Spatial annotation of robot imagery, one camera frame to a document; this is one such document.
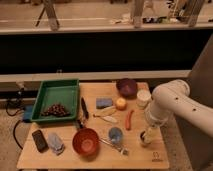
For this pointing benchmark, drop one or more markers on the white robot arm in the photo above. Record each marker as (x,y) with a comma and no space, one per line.
(173,98)

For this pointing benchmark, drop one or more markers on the white cup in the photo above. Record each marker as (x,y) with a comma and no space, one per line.
(143,98)

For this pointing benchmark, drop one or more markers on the yellow apple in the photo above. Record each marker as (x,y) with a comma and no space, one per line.
(121,104)

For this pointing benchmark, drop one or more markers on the blue cup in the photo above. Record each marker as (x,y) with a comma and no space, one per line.
(115,135)

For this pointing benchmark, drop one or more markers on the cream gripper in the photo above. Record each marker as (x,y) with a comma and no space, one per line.
(149,134)

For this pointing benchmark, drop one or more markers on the purple bowl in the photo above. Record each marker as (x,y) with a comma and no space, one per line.
(127,87)

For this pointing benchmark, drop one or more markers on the blue sponge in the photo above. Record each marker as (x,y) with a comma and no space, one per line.
(103,103)

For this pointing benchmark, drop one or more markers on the crumpled blue cloth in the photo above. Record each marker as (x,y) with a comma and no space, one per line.
(55,143)

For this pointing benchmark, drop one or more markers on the small metal cup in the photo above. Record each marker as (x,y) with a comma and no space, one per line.
(142,139)

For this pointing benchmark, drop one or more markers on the blue box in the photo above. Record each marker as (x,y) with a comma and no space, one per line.
(27,114)

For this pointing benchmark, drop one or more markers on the red bowl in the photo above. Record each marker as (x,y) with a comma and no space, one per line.
(86,142)

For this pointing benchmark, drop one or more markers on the beige spatula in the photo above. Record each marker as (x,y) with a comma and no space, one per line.
(108,111)

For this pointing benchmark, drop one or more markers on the orange carrot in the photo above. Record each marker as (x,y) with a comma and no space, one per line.
(128,120)

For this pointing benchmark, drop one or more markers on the pile of brown beans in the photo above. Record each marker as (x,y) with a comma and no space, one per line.
(57,110)

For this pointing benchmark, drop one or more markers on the silver fork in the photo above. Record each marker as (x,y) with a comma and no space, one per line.
(120,149)

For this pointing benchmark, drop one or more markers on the green plastic tray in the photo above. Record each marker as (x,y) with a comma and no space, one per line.
(58,93)

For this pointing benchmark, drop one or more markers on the black remote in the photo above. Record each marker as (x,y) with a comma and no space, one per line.
(40,141)

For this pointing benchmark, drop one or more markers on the white spoon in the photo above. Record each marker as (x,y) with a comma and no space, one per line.
(109,119)

